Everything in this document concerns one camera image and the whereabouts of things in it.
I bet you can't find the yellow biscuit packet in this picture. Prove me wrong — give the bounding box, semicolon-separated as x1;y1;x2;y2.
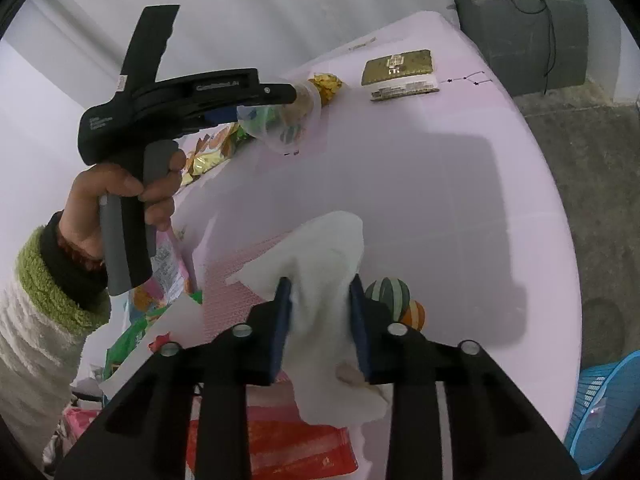
197;122;248;161

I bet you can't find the person's left forearm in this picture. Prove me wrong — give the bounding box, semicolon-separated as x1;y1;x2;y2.
0;211;113;441

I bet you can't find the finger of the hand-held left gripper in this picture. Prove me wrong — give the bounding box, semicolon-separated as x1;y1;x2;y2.
150;71;299;122
199;106;244;131

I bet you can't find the gold crinkled snack packet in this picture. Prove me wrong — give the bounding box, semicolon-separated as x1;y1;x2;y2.
307;73;346;106

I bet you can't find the brown bead bracelet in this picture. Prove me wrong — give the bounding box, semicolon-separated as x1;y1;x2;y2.
56;225;105;272

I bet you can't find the olive patterned box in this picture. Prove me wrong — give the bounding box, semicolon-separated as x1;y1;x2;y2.
361;49;441;104

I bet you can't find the pink patterned plastic bag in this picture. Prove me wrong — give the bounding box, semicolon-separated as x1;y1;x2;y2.
62;407;104;466

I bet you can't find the white paper sheet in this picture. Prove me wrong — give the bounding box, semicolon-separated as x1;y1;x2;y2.
97;292;207;397

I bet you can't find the pink printed tablecloth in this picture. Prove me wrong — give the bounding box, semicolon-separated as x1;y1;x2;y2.
170;10;584;480

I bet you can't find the black cable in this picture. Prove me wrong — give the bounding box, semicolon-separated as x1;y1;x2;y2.
510;0;559;96

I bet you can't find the grey cabinet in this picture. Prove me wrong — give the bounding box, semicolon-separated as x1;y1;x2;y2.
456;0;589;97

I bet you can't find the blue plastic basket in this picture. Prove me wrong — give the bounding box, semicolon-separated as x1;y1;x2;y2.
564;352;640;477

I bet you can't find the red plastic packet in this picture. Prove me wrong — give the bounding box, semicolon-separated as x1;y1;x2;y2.
186;385;359;480

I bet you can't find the clear plastic cup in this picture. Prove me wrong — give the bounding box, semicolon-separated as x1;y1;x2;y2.
236;80;325;157

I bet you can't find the person's left hand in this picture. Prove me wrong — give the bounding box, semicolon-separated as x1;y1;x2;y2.
64;150;188;261

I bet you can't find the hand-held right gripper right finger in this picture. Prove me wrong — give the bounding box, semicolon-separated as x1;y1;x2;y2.
349;274;582;480

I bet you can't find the white cloth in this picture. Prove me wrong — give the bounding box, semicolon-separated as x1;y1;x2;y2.
225;211;393;426

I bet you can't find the green foil wrapper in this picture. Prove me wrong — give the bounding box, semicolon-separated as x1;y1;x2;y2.
231;110;281;142

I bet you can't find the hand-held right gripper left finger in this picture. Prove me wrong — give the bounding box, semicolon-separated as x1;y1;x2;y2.
52;276;293;480

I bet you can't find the grey curtain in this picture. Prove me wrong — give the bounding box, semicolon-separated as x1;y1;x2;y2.
30;0;453;91

